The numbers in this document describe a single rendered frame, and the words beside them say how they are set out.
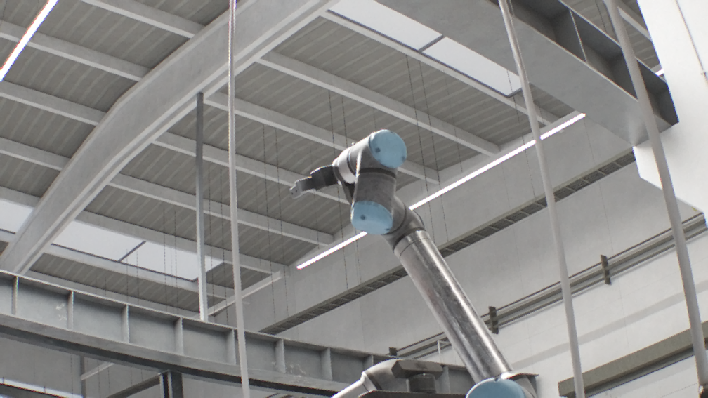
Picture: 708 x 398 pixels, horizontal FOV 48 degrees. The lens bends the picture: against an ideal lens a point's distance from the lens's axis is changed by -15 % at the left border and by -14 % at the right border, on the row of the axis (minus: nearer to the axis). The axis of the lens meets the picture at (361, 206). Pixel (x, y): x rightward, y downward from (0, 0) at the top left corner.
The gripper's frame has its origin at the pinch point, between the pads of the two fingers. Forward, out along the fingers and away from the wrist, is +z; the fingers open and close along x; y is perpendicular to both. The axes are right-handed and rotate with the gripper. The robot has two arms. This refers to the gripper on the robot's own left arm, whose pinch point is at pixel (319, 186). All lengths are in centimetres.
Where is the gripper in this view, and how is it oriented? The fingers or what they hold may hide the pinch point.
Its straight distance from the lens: 230.1
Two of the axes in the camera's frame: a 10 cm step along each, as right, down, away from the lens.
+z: -5.1, 2.4, 8.3
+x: -8.0, 2.2, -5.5
